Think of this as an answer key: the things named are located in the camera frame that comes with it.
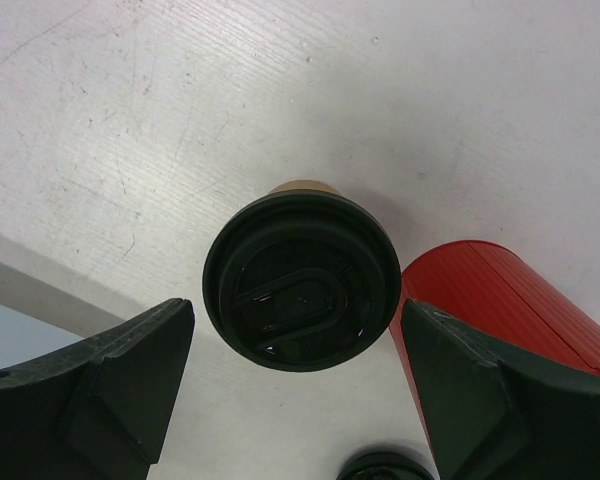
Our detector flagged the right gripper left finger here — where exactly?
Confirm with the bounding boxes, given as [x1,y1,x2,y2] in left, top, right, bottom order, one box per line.
[0,298,195,479]

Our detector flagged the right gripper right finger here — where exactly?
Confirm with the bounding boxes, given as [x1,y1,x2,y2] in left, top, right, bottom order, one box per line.
[401,300,600,479]

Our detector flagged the black plastic cup lid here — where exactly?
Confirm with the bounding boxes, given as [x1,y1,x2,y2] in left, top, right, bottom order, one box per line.
[202,189,401,373]

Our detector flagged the brown paper coffee cup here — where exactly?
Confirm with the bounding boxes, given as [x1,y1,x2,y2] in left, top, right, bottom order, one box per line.
[270,179,340,195]

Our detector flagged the red straw holder cup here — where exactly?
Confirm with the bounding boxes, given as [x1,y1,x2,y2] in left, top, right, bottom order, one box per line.
[390,240,600,468]

